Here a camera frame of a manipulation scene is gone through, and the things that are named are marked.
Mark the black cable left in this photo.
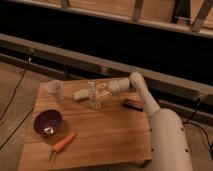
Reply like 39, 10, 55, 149
0, 53, 35, 150

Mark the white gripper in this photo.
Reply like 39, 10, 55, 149
96, 78, 130, 100

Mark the dark purple bowl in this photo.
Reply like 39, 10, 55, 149
33, 109, 62, 137

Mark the wooden board table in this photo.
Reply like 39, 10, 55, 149
18, 80, 151, 171

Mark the banana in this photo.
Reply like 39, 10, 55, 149
73, 89, 89, 101

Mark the dark red rectangular block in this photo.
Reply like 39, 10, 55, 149
123, 99, 143, 111

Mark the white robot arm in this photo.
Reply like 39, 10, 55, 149
105, 72, 193, 171

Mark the black cable right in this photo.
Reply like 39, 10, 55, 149
182, 96, 213, 160

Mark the black cable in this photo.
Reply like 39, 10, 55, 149
0, 53, 35, 150
182, 96, 213, 160

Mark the wooden shelf rail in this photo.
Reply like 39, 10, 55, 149
0, 33, 213, 106

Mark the orange carrot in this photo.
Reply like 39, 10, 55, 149
49, 132, 77, 162

